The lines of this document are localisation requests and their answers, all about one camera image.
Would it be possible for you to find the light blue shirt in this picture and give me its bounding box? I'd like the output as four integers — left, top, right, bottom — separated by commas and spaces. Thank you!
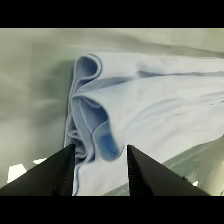
62, 51, 224, 197

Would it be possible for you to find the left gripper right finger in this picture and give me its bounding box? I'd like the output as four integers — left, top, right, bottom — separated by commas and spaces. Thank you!
126, 144, 210, 197

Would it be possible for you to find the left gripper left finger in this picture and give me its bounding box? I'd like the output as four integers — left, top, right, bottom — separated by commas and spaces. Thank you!
0, 143, 76, 197

